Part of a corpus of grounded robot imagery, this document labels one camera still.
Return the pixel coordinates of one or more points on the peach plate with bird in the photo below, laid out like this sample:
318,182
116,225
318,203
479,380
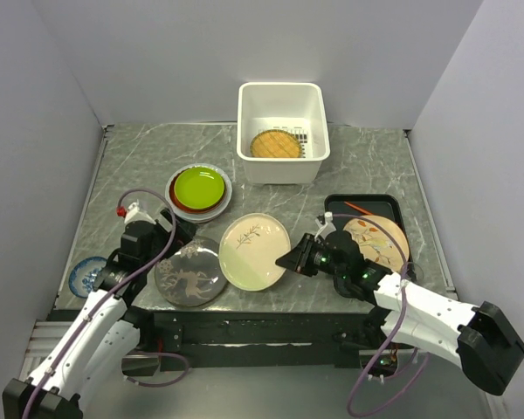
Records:
380,240

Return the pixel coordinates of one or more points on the round woven bamboo mat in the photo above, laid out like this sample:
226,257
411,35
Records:
275,144

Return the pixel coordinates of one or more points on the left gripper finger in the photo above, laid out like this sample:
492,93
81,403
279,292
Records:
167,219
184,235

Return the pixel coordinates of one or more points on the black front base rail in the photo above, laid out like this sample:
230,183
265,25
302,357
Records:
240,339

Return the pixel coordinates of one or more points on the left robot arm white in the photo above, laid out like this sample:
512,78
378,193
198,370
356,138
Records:
107,328

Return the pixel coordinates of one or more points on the black rectangular tray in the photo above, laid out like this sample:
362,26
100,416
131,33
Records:
378,204

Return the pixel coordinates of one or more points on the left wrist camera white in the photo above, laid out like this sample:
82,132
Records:
135,212

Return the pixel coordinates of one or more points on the cream plate with branch motif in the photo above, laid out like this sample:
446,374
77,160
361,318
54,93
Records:
249,249

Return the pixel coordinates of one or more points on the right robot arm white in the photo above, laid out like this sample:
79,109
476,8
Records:
480,340

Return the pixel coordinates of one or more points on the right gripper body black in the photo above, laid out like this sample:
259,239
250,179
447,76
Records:
325,264

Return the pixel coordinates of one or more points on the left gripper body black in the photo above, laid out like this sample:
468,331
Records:
160,236

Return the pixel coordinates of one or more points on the pale grey large plate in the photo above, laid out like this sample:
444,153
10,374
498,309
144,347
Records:
205,217

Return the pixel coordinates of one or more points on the white plastic bin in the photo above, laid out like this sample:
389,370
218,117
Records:
297,108

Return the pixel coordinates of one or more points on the glass plate with deer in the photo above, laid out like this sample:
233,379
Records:
192,276

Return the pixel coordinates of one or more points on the orange chopstick upper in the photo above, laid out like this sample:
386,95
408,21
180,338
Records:
359,209

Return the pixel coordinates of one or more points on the red scalloped plate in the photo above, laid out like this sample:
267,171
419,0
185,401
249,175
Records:
173,199

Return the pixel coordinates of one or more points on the lime green plate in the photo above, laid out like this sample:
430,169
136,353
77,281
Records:
199,188

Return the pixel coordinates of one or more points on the clear glass cup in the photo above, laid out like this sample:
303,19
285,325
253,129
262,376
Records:
415,273

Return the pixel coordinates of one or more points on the blue and white small dish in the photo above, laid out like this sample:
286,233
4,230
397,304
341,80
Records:
83,275

